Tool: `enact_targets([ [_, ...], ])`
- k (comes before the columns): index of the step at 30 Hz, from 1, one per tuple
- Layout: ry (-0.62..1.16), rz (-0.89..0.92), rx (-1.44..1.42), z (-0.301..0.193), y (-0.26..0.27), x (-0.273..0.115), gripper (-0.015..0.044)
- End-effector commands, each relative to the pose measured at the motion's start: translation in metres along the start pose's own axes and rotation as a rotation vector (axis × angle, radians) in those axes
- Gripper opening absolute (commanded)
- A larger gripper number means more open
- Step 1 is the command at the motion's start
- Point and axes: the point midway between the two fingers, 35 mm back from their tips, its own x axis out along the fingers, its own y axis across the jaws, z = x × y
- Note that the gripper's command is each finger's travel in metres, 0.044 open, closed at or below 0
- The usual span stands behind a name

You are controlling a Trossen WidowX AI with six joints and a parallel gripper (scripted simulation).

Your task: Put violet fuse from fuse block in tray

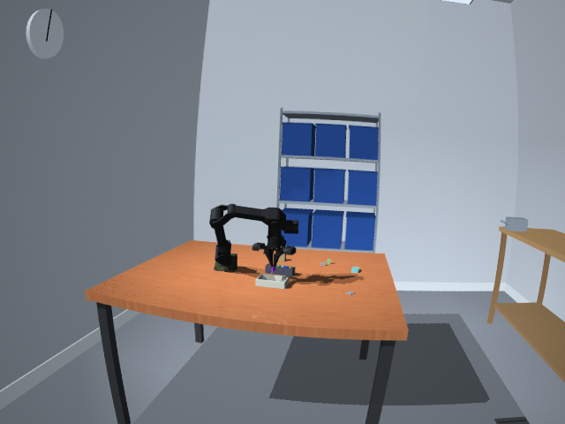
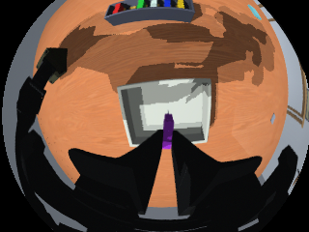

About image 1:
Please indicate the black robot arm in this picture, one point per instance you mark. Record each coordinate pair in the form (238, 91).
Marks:
(273, 217)

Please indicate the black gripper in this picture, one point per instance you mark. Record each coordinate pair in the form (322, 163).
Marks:
(274, 241)

